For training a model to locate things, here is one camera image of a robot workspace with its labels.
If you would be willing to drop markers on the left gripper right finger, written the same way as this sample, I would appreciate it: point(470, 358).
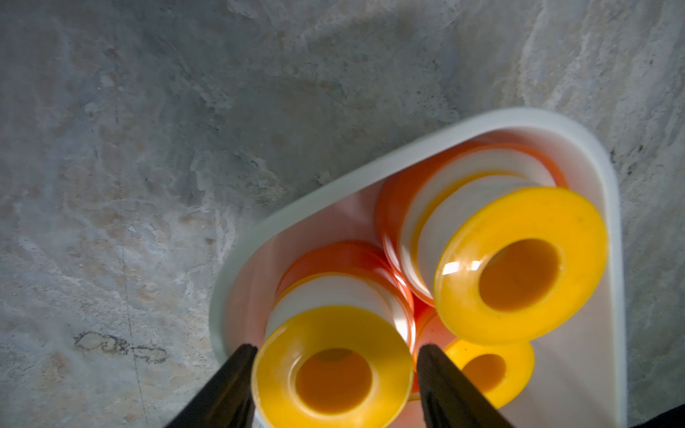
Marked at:
point(448, 398)

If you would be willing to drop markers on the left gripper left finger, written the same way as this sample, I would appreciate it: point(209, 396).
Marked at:
point(226, 400)

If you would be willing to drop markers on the yellow tape roll front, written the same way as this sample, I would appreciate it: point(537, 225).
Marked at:
point(499, 372)

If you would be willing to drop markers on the yellow tape roll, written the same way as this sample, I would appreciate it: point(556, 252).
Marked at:
point(507, 259)
point(499, 372)
point(336, 355)

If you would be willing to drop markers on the orange tape roll front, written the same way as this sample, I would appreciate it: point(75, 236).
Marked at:
point(359, 260)

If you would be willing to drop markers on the orange tape roll plain white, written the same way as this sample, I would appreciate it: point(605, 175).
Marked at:
point(407, 198)

